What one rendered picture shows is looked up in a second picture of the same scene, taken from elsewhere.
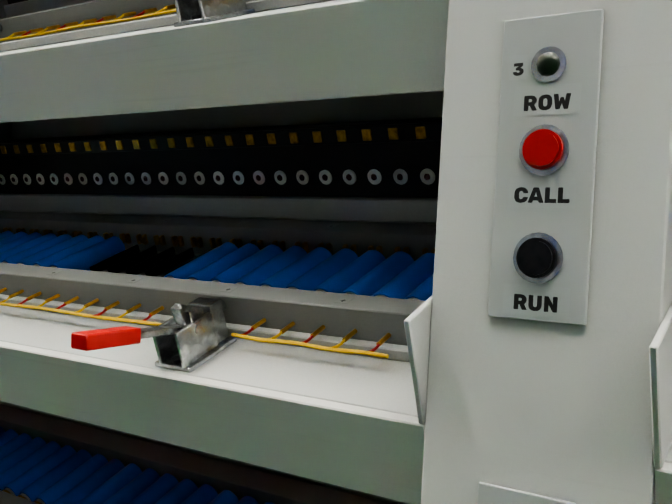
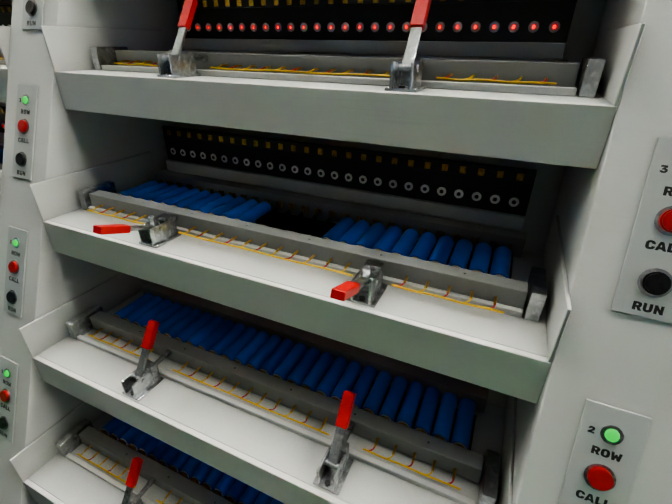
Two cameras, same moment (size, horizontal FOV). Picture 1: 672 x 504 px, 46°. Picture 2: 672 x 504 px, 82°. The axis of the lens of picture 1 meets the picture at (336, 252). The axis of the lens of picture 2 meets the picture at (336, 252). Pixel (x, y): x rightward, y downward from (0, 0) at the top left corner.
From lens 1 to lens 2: 22 cm
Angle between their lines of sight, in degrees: 14
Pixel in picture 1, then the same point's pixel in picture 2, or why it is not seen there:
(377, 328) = (489, 293)
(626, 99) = not seen: outside the picture
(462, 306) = (592, 301)
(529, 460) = (623, 391)
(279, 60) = (467, 128)
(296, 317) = (432, 279)
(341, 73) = (512, 144)
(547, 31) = not seen: outside the picture
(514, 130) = (653, 205)
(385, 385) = (506, 330)
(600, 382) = not seen: outside the picture
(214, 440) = (383, 347)
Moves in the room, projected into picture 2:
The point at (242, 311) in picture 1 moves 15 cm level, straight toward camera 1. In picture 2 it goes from (392, 270) to (496, 322)
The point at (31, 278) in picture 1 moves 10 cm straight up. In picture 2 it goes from (231, 227) to (243, 140)
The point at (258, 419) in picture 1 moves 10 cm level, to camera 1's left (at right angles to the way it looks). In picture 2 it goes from (424, 342) to (311, 330)
